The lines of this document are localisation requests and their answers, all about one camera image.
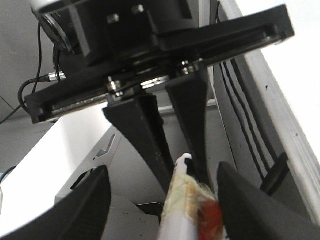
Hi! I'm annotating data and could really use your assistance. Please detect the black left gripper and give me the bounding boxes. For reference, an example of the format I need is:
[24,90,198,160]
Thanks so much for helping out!
[25,0,295,194]

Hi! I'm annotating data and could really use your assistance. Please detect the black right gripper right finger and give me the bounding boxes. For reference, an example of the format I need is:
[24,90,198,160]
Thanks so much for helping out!
[217,162,320,240]

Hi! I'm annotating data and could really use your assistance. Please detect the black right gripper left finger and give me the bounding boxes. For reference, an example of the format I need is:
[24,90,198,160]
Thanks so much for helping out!
[2,165,111,240]

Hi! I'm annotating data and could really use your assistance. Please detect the white marker with red tape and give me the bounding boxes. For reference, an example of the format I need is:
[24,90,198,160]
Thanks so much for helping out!
[157,153,224,240]

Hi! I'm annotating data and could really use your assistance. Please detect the white whiteboard with metal frame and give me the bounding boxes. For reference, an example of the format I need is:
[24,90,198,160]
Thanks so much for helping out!
[209,0,320,226]

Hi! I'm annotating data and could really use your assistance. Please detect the black cable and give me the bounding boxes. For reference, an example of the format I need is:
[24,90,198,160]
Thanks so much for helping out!
[0,22,66,125]

